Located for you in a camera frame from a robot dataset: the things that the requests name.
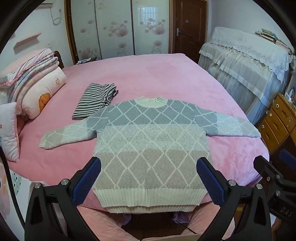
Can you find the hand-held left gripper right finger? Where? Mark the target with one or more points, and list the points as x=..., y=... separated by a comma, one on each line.
x=211, y=183

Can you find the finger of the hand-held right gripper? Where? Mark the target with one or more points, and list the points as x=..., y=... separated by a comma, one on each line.
x=288, y=161
x=266, y=169

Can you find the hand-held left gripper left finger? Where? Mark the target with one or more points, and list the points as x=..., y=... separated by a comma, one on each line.
x=86, y=183

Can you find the grey beige diamond knit sweater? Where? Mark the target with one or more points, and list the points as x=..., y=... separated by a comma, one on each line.
x=150, y=143

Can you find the wooden drawer dresser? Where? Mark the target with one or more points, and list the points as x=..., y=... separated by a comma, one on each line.
x=277, y=125

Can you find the pink quilted pants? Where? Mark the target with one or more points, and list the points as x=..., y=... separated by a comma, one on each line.
x=104, y=222

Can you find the black white striped folded garment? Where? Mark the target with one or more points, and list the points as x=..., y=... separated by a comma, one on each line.
x=92, y=99

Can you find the white cartoon printed board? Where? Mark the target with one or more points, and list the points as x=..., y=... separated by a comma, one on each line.
x=5, y=204

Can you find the white pink embroidered cushion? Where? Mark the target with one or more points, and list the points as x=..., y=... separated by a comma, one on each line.
x=9, y=132

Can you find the lace covered furniture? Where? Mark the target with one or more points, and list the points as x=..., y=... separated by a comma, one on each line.
x=245, y=69

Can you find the folded pink cartoon quilt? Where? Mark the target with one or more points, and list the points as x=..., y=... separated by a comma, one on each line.
x=46, y=88

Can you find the bed with pink blanket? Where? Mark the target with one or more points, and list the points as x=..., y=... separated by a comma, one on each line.
x=161, y=76

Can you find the folded pastel striped blanket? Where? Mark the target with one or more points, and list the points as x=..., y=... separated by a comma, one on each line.
x=39, y=69

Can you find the stack of books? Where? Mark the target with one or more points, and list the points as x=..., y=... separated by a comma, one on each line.
x=272, y=38

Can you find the folded quilts and pillow pile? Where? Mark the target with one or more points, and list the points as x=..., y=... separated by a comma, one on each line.
x=59, y=59

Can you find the pink ruffled pillow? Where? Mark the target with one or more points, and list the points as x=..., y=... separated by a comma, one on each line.
x=27, y=62

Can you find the brown wooden door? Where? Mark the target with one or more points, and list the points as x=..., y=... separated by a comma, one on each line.
x=192, y=30

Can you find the floral sliding door wardrobe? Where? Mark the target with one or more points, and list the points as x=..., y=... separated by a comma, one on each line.
x=115, y=30

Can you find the beige wall shelf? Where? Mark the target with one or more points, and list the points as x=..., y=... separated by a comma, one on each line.
x=26, y=40

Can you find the white wall air conditioner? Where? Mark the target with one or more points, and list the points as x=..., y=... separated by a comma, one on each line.
x=46, y=3

